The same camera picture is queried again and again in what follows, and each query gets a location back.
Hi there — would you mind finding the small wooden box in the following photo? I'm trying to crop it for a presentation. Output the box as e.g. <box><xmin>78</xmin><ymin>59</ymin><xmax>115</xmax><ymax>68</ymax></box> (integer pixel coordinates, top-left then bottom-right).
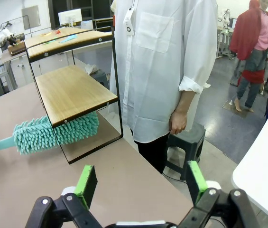
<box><xmin>7</xmin><ymin>39</ymin><xmax>28</xmax><ymax>57</ymax></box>

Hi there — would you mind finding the white name tag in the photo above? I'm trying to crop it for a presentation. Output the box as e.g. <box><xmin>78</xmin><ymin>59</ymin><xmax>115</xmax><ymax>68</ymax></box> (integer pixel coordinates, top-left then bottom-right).
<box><xmin>122</xmin><ymin>7</ymin><xmax>136</xmax><ymax>36</ymax></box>

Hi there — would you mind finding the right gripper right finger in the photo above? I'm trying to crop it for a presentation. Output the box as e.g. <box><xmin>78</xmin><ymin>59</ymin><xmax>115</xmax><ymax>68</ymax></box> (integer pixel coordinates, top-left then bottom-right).
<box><xmin>178</xmin><ymin>161</ymin><xmax>262</xmax><ymax>228</ymax></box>

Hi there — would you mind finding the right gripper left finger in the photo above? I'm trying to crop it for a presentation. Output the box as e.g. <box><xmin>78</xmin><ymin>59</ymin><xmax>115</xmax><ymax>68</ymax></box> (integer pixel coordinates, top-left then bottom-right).
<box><xmin>26</xmin><ymin>165</ymin><xmax>106</xmax><ymax>228</ymax></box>

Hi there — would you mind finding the person in white coat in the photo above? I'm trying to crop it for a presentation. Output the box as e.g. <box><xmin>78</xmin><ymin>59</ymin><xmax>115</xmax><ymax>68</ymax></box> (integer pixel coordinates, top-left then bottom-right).
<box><xmin>109</xmin><ymin>0</ymin><xmax>219</xmax><ymax>175</ymax></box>

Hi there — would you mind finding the teal microfibre duster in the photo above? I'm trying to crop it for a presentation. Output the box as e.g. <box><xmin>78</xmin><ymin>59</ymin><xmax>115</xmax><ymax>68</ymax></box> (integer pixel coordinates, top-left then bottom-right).
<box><xmin>0</xmin><ymin>111</ymin><xmax>100</xmax><ymax>155</ymax></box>

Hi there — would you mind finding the white computer monitor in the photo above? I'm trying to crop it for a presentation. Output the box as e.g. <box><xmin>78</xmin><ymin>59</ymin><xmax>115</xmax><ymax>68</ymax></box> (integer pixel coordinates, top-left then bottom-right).
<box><xmin>57</xmin><ymin>9</ymin><xmax>83</xmax><ymax>26</ymax></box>

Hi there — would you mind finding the two-tier wooden metal shelf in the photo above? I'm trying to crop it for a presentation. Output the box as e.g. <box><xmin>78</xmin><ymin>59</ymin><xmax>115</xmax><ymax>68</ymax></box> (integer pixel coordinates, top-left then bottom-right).
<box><xmin>23</xmin><ymin>25</ymin><xmax>124</xmax><ymax>165</ymax></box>

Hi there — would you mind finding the person's left hand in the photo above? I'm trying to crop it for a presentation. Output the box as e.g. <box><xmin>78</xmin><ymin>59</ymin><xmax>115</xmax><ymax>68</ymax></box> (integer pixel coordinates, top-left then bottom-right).
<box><xmin>168</xmin><ymin>110</ymin><xmax>188</xmax><ymax>135</ymax></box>

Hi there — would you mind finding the grey wall board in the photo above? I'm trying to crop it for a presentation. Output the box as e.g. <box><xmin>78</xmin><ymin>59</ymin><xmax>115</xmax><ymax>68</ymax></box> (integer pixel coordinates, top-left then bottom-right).
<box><xmin>21</xmin><ymin>5</ymin><xmax>41</xmax><ymax>30</ymax></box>

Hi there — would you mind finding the white side table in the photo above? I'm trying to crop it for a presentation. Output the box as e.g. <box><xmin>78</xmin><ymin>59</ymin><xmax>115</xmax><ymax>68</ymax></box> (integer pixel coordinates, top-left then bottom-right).
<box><xmin>232</xmin><ymin>86</ymin><xmax>268</xmax><ymax>228</ymax></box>

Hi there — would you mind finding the person's left forearm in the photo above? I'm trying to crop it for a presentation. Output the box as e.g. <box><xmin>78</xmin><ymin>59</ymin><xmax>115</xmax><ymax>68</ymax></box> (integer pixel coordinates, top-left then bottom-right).
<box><xmin>174</xmin><ymin>90</ymin><xmax>194</xmax><ymax>114</ymax></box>

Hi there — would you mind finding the red-hooded mannequin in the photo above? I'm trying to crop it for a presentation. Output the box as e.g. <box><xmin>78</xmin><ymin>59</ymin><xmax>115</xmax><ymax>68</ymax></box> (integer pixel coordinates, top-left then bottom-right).
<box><xmin>229</xmin><ymin>0</ymin><xmax>268</xmax><ymax>113</ymax></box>

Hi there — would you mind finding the crumpled white paper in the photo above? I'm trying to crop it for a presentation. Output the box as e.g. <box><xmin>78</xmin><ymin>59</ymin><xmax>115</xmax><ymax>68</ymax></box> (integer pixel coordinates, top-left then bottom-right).
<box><xmin>84</xmin><ymin>63</ymin><xmax>99</xmax><ymax>76</ymax></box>

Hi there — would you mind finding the dark plastic stool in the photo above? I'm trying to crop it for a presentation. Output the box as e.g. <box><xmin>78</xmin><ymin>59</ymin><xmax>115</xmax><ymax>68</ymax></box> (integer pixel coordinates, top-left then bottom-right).
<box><xmin>164</xmin><ymin>123</ymin><xmax>206</xmax><ymax>181</ymax></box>

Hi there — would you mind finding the light blue paper scrap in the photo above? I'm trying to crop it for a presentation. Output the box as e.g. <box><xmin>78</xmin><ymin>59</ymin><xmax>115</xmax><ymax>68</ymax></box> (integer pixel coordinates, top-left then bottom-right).
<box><xmin>59</xmin><ymin>34</ymin><xmax>78</xmax><ymax>44</ymax></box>

